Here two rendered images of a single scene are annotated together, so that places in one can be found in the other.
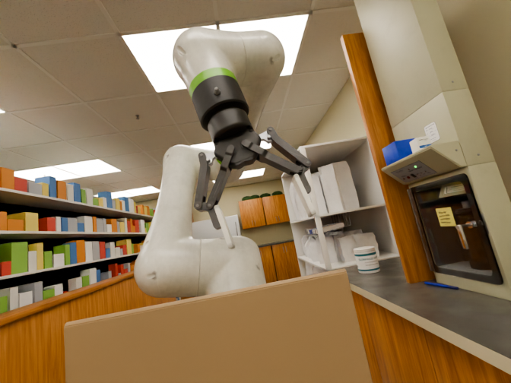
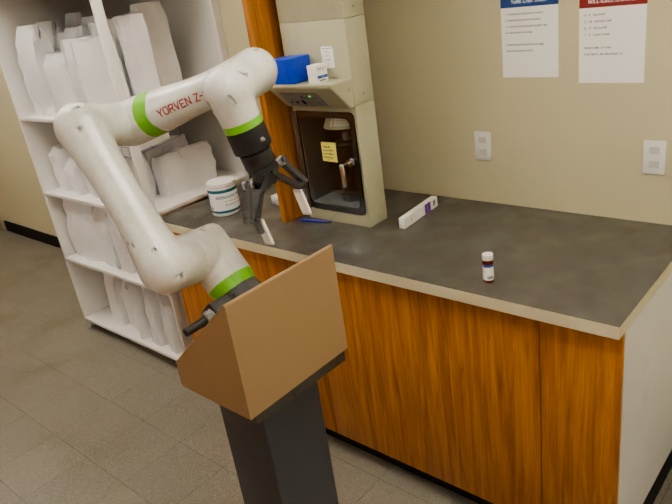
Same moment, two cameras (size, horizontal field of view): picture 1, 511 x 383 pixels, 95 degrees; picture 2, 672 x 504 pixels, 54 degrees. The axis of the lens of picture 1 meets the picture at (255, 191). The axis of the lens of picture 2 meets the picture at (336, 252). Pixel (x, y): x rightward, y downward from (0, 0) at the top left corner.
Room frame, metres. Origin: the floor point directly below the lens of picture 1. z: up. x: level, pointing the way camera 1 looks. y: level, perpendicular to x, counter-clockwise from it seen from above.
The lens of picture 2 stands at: (-0.81, 0.90, 1.87)
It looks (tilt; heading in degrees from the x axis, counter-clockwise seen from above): 23 degrees down; 318
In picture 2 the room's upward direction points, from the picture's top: 9 degrees counter-clockwise
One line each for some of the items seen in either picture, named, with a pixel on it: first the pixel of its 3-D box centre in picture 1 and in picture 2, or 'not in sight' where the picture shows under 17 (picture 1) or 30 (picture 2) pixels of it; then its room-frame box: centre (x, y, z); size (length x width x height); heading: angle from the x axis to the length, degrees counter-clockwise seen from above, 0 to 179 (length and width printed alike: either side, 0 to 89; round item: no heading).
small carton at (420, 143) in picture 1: (420, 145); (317, 73); (0.95, -0.71, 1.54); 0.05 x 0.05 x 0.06; 88
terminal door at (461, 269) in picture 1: (447, 228); (329, 162); (1.00, -0.75, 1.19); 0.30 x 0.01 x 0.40; 4
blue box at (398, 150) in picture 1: (400, 152); (291, 69); (1.07, -0.70, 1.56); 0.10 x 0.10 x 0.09; 4
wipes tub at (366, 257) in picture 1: (366, 259); (223, 195); (1.59, -0.63, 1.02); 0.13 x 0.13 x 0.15
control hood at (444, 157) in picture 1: (417, 167); (309, 95); (1.00, -0.71, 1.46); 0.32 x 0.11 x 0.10; 4
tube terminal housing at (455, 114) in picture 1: (466, 191); (346, 119); (1.01, -0.89, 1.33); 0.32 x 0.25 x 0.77; 4
